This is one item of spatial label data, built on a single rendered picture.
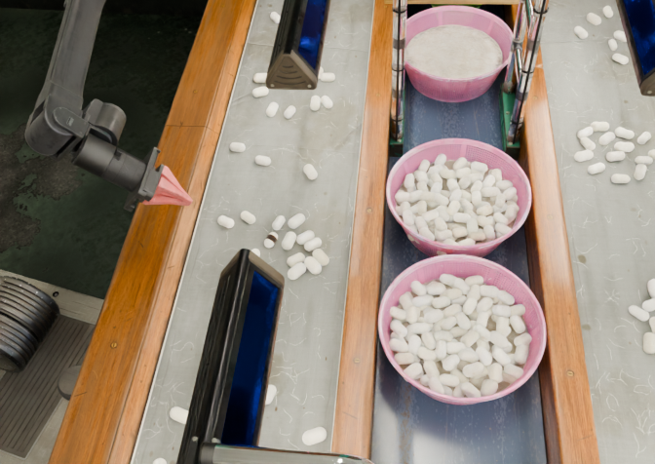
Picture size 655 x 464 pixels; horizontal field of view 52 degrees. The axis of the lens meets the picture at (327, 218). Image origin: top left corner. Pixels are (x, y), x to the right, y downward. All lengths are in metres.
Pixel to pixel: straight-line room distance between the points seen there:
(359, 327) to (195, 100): 0.66
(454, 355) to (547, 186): 0.39
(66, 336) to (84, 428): 0.48
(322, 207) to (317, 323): 0.25
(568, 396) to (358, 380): 0.31
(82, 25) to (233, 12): 0.54
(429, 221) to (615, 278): 0.33
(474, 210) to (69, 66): 0.76
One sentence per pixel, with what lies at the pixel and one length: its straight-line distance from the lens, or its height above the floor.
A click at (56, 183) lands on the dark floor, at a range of 2.58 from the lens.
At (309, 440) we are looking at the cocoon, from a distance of 1.05.
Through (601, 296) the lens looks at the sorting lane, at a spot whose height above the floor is 0.74.
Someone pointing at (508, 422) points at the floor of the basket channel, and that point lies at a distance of 1.17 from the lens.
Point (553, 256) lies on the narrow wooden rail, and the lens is 1.23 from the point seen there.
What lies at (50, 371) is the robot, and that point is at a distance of 1.56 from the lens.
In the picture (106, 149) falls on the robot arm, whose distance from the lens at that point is 1.15.
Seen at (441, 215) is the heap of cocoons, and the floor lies 0.74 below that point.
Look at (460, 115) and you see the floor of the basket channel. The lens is 1.56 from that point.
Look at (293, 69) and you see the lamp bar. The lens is 1.05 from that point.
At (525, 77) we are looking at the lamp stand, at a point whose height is 0.89.
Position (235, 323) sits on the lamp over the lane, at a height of 1.11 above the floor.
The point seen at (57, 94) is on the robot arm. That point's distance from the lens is 1.16.
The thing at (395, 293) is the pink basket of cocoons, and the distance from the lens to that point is 1.17.
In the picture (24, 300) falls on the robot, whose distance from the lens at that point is 1.28.
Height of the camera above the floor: 1.75
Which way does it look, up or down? 52 degrees down
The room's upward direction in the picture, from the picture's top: 6 degrees counter-clockwise
